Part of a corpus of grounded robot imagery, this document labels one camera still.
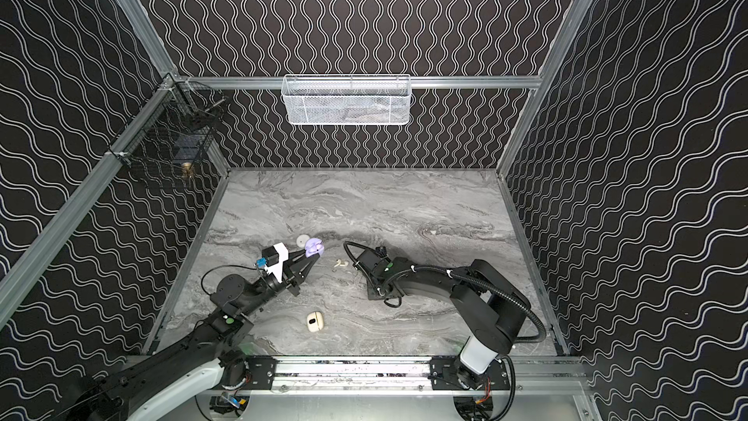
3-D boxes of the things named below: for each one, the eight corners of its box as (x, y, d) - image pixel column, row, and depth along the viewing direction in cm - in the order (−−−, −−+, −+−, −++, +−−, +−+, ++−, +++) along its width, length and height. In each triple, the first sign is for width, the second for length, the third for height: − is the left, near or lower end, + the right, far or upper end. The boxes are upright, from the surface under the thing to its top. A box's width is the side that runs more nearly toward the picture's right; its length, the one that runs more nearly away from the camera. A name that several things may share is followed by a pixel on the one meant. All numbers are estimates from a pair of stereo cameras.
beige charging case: (307, 331, 83) (305, 329, 81) (309, 314, 86) (307, 311, 85) (323, 331, 83) (321, 329, 81) (325, 314, 86) (323, 311, 84)
